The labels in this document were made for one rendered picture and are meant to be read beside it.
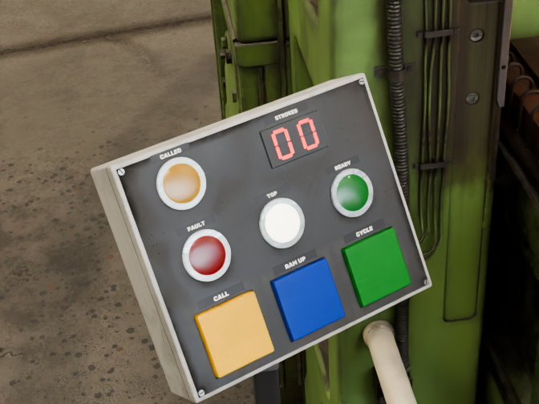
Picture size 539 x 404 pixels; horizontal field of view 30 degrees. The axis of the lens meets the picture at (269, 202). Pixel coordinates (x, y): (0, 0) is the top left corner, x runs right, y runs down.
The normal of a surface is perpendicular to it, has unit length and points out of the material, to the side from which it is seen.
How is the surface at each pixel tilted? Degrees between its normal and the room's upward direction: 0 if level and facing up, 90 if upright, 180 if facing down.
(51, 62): 0
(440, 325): 90
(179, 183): 60
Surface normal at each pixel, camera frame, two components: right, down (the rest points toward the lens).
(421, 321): 0.14, 0.56
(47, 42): -0.06, -0.82
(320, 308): 0.44, -0.01
